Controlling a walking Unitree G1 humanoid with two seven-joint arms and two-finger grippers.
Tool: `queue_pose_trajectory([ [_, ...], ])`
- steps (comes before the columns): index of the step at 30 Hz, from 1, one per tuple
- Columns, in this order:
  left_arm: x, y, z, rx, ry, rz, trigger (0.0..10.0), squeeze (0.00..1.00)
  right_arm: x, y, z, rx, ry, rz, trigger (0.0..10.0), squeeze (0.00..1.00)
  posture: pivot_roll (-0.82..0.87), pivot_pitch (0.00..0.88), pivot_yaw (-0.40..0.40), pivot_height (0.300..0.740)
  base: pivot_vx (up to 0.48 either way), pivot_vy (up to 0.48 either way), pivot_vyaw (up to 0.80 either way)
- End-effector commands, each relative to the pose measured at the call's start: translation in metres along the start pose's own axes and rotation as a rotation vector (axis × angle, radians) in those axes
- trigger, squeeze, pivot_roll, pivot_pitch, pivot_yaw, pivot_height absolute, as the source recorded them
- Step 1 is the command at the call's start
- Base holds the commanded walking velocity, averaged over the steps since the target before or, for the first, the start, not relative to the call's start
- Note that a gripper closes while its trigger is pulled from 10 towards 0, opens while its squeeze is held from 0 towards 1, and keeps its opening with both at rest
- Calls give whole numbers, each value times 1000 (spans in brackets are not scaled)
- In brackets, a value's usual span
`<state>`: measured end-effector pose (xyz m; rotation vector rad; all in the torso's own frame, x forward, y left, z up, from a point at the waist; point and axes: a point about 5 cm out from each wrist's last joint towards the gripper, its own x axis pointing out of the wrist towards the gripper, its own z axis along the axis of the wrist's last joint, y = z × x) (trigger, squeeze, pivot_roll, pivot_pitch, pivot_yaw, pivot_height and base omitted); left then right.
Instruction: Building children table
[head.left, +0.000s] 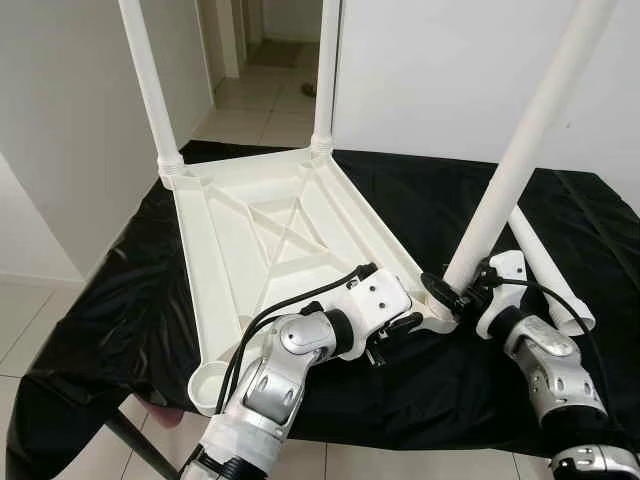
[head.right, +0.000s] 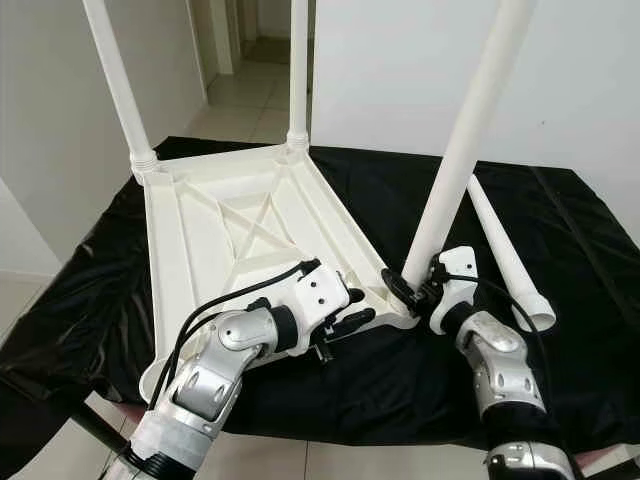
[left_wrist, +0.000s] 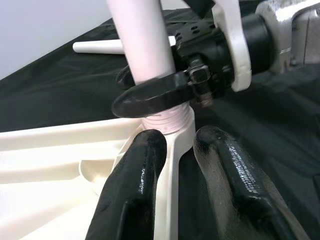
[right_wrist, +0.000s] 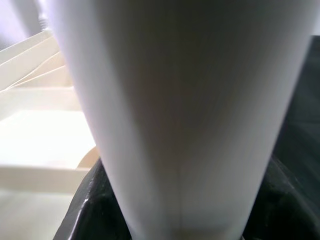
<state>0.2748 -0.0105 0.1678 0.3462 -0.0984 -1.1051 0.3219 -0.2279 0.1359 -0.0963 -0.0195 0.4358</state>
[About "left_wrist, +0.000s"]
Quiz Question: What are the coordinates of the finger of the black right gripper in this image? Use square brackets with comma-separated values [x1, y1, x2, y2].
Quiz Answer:
[116, 65, 136, 91]
[111, 71, 195, 118]

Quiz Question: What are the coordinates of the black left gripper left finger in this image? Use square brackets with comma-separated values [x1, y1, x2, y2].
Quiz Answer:
[84, 128, 168, 240]

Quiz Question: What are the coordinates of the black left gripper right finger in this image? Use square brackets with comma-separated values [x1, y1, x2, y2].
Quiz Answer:
[193, 125, 311, 240]

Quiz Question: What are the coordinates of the white plastic table leg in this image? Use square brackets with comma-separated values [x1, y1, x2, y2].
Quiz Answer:
[106, 0, 191, 135]
[72, 35, 177, 55]

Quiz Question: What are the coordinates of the white plastic children table top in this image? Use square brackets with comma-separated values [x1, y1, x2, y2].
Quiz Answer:
[0, 106, 196, 240]

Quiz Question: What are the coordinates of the black table cloth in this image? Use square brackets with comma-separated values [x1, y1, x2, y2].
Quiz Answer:
[0, 7, 320, 240]

